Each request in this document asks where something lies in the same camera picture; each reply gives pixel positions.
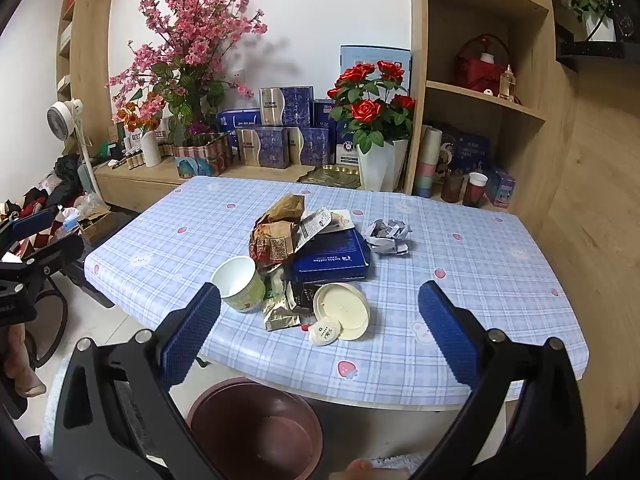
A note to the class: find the grey shaggy rug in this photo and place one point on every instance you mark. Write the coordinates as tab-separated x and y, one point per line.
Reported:
50	410

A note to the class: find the amber perfume bottle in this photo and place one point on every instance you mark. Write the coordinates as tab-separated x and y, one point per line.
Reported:
507	85

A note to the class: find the flat blue box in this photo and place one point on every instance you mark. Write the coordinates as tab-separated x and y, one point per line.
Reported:
240	119

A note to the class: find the row of small amber bottles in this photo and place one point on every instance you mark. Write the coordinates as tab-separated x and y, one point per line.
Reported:
135	158

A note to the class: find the small dark blue box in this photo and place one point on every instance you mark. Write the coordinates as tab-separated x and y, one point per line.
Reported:
322	115

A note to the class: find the stack of pastel cups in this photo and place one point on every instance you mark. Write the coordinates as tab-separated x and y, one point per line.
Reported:
430	160

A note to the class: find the birthday candle card pack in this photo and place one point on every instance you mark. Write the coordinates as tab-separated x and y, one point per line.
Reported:
342	220

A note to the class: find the cardboard box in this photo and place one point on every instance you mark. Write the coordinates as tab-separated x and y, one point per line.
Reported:
95	224

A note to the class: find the white standing fan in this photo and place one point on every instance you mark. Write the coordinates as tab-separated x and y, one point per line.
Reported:
62	115

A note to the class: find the white ribbed vase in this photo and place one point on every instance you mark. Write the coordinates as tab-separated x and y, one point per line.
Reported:
150	149

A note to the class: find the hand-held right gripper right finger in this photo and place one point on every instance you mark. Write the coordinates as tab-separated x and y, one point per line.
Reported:
450	335

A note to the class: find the red artificial roses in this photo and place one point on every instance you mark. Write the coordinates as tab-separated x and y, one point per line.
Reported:
372	102

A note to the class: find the pile of dark clothes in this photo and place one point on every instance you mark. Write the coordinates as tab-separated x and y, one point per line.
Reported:
65	180

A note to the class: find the person's left hand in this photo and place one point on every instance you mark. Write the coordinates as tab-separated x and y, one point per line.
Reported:
20	360

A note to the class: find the gold tray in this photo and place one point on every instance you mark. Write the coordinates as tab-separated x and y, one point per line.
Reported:
330	174

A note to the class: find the person's bare foot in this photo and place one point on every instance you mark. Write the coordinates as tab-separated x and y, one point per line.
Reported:
360	469

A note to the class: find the blue coffee box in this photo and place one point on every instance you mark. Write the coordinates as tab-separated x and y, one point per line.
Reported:
335	255

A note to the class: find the purple flower bunch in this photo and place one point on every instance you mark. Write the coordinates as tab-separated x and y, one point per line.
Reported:
197	127

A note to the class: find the wooden wall shelf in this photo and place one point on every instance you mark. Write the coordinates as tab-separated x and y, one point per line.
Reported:
90	60

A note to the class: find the black packet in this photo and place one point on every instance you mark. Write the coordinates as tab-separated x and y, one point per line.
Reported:
302	294

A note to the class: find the green packet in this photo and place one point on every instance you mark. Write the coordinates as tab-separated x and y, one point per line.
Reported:
273	287

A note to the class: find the blue gold gift box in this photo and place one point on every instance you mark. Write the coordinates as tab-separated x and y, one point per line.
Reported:
307	146
262	147
285	106

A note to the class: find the white barcode wrapper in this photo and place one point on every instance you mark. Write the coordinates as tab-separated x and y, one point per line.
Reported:
311	227

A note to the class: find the gold foil wrapper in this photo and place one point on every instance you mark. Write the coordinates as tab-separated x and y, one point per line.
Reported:
280	312

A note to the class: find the pink rose plant white pot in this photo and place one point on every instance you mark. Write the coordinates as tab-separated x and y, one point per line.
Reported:
597	27

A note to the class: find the blue tissue pack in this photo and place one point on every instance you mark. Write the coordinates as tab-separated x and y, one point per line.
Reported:
70	217

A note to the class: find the orange artificial flowers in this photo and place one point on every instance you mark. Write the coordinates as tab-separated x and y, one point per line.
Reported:
135	115

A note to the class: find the wooden shelf unit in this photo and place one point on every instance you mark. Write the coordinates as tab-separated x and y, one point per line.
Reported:
525	160

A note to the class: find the brown plastic waste bin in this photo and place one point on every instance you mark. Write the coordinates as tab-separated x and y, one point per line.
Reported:
240	420

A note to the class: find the white angular vase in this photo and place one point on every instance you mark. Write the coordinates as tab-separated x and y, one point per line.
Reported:
381	165

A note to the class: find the brown paper bag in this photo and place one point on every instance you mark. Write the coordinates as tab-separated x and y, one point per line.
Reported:
272	240

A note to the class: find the white red paper cup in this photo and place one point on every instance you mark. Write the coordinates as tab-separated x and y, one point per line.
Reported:
475	190

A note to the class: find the red basket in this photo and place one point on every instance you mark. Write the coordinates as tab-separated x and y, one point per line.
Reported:
480	67

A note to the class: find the teal patterned pouch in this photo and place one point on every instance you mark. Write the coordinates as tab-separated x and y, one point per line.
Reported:
195	166

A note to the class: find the small blue pink box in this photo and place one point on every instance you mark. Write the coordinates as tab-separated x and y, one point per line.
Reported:
500	187

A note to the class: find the pink blossom artificial plant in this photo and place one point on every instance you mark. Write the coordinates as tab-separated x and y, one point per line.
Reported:
200	35

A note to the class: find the dark blue moon gift box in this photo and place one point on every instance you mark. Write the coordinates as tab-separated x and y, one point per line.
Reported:
465	152

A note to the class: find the dark red cup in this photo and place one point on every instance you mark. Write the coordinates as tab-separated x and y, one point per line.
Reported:
452	186

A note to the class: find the white wall socket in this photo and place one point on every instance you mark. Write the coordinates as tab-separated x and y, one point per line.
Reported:
237	76

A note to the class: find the white round lid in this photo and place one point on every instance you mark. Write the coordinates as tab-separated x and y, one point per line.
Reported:
345	310

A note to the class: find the small round sauce cup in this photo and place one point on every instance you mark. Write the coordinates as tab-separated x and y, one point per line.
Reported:
324	332

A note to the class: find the large light blue box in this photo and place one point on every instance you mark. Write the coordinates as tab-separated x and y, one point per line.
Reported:
372	55

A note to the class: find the low wooden cabinet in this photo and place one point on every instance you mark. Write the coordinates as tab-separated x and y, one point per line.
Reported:
135	190

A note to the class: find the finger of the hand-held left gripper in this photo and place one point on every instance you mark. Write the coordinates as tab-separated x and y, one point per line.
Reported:
31	223
52	255

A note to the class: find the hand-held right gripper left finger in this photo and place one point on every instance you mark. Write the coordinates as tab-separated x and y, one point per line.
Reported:
192	335

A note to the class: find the dark blue milk carton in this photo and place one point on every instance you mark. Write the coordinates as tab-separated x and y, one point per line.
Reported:
345	147

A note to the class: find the grey paper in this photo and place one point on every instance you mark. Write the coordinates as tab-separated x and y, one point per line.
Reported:
387	237

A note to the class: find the white green supplement box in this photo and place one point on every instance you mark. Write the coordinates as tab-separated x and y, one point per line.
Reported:
134	138

